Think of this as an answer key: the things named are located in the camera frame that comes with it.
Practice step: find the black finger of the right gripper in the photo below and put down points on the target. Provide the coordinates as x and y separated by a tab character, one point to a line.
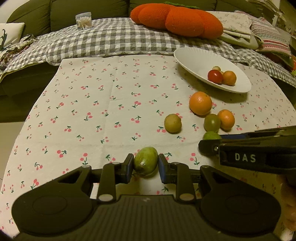
209	147
238	136

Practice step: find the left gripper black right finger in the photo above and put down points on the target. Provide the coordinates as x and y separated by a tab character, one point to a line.
179	174

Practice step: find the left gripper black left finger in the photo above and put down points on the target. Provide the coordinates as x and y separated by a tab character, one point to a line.
113	174

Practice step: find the small orange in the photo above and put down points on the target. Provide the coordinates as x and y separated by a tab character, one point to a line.
227	119

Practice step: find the green tomato fruit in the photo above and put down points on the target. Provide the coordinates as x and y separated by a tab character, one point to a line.
212	123

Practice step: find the large green mango fruit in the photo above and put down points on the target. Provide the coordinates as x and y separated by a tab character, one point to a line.
145	161

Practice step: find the large orange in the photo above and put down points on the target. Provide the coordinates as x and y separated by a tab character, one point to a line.
200	103

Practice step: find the yellow-green fruit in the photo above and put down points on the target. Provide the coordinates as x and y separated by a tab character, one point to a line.
173	123

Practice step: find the red tomato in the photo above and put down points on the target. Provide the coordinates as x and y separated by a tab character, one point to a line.
215	76

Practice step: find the yellow fruit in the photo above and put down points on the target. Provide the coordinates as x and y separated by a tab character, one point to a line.
216	68

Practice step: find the person's right hand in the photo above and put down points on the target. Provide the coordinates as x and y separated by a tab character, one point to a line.
288	200

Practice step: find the cherry print tablecloth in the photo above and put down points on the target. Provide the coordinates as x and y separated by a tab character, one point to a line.
97	110

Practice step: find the white ribbed plate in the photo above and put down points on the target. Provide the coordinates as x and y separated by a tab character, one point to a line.
199	62

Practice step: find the striped patterned pillow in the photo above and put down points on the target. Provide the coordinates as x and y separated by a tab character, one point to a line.
272	41

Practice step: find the folded floral cloth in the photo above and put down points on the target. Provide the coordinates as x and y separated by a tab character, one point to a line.
236	29

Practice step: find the dark green sofa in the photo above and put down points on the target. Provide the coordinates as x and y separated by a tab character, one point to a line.
20	90

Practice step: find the orange pumpkin cushion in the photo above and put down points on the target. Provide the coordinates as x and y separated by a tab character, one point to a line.
179	20

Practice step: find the grey checkered blanket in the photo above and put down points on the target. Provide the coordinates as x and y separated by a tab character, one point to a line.
121	36

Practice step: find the clear cotton swab box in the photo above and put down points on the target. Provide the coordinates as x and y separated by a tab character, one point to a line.
83	20

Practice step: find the dark floral fabric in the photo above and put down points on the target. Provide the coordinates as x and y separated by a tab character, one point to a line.
12	51

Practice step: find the white printed pillow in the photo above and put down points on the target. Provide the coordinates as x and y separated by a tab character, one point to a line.
10	34

